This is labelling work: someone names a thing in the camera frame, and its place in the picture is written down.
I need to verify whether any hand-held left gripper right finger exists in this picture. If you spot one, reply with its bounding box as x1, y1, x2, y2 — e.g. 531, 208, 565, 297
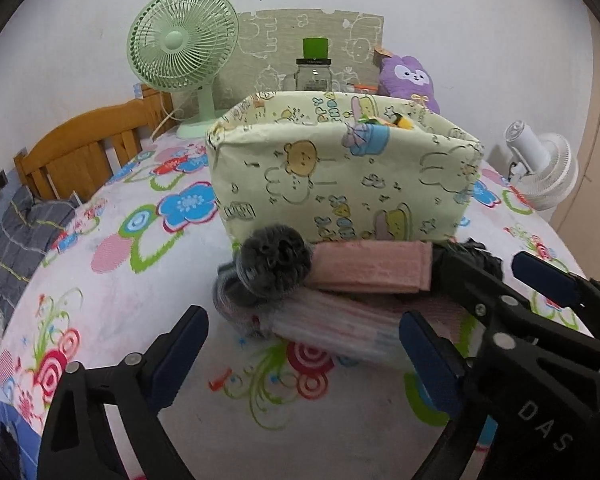
399, 310, 486, 480

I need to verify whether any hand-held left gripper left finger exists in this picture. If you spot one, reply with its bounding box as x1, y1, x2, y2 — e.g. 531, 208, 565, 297
37, 305, 210, 480

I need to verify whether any wooden chair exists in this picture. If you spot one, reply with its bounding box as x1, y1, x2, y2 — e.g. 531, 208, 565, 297
14, 97, 176, 203

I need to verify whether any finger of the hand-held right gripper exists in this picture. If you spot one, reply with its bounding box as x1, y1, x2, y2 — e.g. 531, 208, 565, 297
511, 251, 600, 346
432, 247, 546, 361

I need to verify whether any yellow cartoon fabric storage box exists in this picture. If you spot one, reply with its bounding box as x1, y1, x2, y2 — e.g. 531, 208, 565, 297
205, 91, 483, 246

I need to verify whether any clear bag of face masks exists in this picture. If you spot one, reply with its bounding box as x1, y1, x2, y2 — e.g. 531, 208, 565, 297
220, 290, 461, 366

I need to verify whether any green plastic cup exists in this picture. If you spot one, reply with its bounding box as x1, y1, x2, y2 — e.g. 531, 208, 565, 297
302, 37, 329, 60

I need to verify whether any black mesh scrunchie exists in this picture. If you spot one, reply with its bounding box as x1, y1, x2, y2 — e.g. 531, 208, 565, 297
212, 225, 315, 311

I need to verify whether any white standing fan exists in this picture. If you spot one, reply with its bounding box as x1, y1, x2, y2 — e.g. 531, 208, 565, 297
502, 120, 579, 212

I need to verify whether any glass jar mug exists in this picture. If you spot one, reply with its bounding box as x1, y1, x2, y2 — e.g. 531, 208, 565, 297
282, 57, 334, 93

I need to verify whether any grey plaid bedding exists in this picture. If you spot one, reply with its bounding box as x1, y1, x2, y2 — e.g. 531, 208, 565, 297
0, 192, 81, 321

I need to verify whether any green desk fan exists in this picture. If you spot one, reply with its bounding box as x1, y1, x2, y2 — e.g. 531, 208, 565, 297
126, 0, 240, 140

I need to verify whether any black plastic bag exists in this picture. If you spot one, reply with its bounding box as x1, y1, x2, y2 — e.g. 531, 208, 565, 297
432, 239, 504, 286

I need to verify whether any green printed board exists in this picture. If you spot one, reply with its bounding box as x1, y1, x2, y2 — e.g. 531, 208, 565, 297
225, 8, 385, 111

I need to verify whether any purple plush bunny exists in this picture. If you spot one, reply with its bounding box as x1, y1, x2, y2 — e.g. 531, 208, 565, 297
375, 47, 441, 113

